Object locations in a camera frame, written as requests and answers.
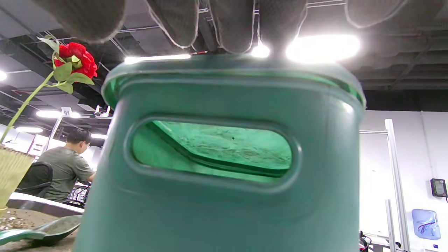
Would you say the person's right hand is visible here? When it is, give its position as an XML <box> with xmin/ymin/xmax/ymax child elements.
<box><xmin>31</xmin><ymin>0</ymin><xmax>408</xmax><ymax>55</ymax></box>

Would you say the red artificial rose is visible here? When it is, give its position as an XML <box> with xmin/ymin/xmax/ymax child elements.
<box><xmin>0</xmin><ymin>35</ymin><xmax>98</xmax><ymax>144</ymax></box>

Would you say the gold flower pot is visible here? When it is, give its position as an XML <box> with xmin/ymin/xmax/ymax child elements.
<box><xmin>0</xmin><ymin>145</ymin><xmax>35</xmax><ymax>212</ymax></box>

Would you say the green plastic trowel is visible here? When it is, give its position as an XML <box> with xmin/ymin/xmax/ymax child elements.
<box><xmin>0</xmin><ymin>214</ymin><xmax>83</xmax><ymax>246</ymax></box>

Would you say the brown potting mix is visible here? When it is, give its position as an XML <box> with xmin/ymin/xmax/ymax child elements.
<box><xmin>0</xmin><ymin>208</ymin><xmax>76</xmax><ymax>252</ymax></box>

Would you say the bright ceiling light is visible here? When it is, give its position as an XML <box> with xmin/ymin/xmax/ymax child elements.
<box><xmin>285</xmin><ymin>34</ymin><xmax>361</xmax><ymax>64</ymax></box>

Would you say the green plastic bin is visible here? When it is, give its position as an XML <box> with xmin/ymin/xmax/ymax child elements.
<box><xmin>73</xmin><ymin>70</ymin><xmax>366</xmax><ymax>252</ymax></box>

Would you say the black office chair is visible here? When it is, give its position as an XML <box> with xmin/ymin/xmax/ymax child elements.
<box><xmin>15</xmin><ymin>162</ymin><xmax>54</xmax><ymax>197</ymax></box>

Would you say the dark brown tray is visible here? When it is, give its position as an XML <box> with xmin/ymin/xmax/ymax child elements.
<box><xmin>0</xmin><ymin>192</ymin><xmax>85</xmax><ymax>252</ymax></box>

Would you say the blue water jug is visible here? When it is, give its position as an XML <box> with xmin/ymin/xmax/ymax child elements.
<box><xmin>411</xmin><ymin>209</ymin><xmax>441</xmax><ymax>240</ymax></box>

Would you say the white frame post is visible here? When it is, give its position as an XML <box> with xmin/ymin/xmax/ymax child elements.
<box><xmin>384</xmin><ymin>119</ymin><xmax>411</xmax><ymax>252</ymax></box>

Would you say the black wall device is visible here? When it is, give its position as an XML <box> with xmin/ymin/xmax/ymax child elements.
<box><xmin>430</xmin><ymin>178</ymin><xmax>448</xmax><ymax>198</ymax></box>

